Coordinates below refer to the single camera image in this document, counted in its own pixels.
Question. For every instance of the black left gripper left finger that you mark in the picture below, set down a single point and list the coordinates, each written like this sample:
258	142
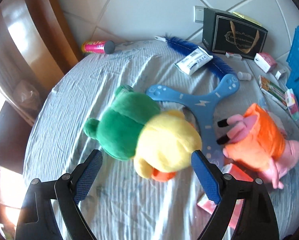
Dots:
37	220

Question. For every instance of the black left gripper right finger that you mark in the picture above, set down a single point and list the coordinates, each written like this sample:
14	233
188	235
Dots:
257	219

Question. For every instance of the orange dress pig plush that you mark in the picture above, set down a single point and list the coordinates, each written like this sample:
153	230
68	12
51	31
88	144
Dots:
256	142

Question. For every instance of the yellow green duck plush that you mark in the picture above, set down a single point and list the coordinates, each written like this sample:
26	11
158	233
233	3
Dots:
160	143

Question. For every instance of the blue three-arm boomerang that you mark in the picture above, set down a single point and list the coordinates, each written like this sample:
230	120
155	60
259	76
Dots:
202	107

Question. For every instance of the green orange medicine box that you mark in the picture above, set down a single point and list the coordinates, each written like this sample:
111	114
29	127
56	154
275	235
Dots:
272	91

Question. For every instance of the blue bottle brush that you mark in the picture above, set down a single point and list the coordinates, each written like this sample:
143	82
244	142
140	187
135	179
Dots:
217	66

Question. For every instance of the colourful small box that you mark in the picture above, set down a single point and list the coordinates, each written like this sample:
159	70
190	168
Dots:
292	105

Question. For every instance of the white pill bottle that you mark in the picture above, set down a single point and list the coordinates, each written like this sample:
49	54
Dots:
243	76

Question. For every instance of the small pink tissue pack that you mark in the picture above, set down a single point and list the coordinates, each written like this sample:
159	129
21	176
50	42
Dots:
265	61

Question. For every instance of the small white red box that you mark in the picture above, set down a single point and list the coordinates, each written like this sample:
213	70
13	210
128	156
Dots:
233	56

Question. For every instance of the white wet wipes pack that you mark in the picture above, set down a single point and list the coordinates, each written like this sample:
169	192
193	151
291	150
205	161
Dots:
192	62

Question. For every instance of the pink can grey cap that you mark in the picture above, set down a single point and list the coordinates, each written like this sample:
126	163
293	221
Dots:
98	47

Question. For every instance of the black gift box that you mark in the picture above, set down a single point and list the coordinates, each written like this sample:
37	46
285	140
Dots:
225	32

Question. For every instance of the white wall switch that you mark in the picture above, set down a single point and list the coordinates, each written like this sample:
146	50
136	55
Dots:
198	14

